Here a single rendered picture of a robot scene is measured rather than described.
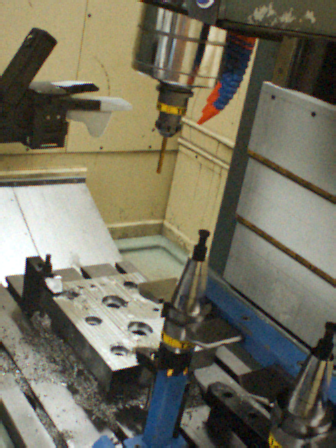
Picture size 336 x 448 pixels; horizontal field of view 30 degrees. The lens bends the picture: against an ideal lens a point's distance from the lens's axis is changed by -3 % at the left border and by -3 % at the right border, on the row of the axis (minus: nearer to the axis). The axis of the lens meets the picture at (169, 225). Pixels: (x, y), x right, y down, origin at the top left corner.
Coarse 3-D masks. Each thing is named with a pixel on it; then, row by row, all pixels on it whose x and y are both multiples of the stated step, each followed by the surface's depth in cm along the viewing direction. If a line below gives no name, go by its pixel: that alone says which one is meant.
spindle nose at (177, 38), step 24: (144, 24) 93; (168, 24) 90; (192, 24) 89; (144, 48) 93; (168, 48) 91; (192, 48) 91; (216, 48) 92; (144, 72) 94; (168, 72) 92; (192, 72) 92; (216, 72) 94
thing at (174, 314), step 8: (168, 296) 82; (168, 304) 81; (208, 304) 82; (168, 312) 82; (176, 312) 79; (184, 312) 79; (192, 312) 80; (200, 312) 80; (208, 312) 81; (168, 320) 82; (176, 320) 80; (184, 320) 79; (192, 320) 79; (200, 320) 80; (176, 328) 80
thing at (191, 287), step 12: (192, 264) 78; (204, 264) 78; (180, 276) 80; (192, 276) 79; (204, 276) 79; (180, 288) 80; (192, 288) 79; (204, 288) 80; (180, 300) 80; (192, 300) 79; (204, 300) 81
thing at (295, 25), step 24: (144, 0) 71; (168, 0) 67; (240, 0) 60; (264, 0) 62; (288, 0) 64; (312, 0) 66; (216, 24) 62; (240, 24) 62; (264, 24) 64; (288, 24) 65; (312, 24) 67
